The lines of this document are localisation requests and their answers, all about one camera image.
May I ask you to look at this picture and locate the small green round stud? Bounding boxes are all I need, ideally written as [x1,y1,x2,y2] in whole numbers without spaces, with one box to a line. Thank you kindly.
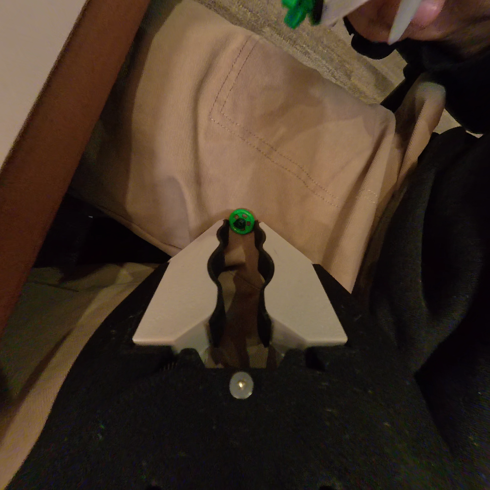
[228,208,254,235]

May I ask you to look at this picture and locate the person's beige pants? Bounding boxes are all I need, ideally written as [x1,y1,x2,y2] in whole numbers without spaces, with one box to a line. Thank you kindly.
[0,30,446,488]

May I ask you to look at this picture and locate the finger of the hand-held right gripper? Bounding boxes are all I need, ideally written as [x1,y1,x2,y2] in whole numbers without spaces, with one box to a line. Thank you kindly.
[316,0,366,28]

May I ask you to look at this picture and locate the person's right hand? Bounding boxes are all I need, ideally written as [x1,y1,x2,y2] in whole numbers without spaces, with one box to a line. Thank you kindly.
[348,0,490,53]

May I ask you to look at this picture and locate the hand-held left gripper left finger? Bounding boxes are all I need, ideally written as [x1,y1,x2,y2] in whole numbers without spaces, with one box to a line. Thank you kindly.
[132,219,231,350]

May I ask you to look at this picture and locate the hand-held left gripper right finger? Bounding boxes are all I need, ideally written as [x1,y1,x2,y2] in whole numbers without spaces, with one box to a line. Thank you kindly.
[253,220,348,354]

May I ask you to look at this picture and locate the green curved leaf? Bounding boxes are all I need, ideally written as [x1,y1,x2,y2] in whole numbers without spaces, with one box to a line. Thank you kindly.
[281,0,324,30]

